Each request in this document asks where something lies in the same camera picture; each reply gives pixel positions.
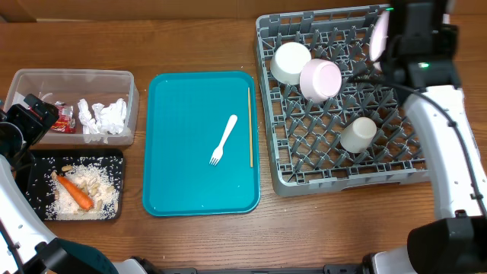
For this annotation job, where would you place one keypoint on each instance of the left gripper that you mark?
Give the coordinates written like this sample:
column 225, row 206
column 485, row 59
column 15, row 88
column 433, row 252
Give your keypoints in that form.
column 36, row 128

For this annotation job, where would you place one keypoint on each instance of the red snack wrapper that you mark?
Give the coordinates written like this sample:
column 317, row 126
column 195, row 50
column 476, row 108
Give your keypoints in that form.
column 66, row 120

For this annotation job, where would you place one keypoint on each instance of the white tissue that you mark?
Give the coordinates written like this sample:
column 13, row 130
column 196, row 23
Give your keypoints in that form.
column 86, row 119
column 111, row 119

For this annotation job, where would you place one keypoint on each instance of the food scraps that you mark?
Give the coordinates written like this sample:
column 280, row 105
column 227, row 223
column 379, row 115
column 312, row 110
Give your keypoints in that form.
column 99, row 177

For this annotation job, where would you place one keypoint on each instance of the orange carrot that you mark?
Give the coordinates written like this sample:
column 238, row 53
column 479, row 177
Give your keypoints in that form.
column 81, row 198

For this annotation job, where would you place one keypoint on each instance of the white plastic fork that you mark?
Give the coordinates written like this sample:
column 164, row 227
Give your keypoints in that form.
column 219, row 150

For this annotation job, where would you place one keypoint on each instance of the wooden chopstick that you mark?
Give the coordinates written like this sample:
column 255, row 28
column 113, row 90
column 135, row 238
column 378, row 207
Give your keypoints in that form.
column 249, row 102

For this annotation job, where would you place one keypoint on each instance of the white bowl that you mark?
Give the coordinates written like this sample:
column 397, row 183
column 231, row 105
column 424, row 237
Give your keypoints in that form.
column 288, row 62

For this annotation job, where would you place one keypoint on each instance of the pink bowl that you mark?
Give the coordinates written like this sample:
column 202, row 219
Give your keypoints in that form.
column 320, row 80

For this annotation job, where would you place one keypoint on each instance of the white paper cup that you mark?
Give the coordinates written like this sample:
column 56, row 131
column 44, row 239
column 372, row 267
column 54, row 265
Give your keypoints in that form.
column 358, row 135

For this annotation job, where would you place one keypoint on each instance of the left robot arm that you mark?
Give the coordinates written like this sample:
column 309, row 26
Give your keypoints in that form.
column 29, row 246

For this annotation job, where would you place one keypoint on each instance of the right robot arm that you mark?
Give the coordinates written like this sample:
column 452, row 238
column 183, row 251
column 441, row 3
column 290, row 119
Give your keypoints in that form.
column 416, row 48

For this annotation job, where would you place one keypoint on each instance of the grey dishwasher rack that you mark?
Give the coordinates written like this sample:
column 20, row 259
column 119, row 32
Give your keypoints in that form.
column 305, row 153

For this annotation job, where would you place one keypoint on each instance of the clear plastic bin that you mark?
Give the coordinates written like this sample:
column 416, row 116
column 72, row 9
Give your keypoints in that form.
column 71, row 85

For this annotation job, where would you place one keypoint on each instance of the black plastic tray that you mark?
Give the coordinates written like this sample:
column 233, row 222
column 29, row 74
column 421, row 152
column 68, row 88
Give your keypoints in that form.
column 22, row 176

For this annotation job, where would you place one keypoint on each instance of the teal serving tray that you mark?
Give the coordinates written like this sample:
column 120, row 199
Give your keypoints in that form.
column 186, row 117

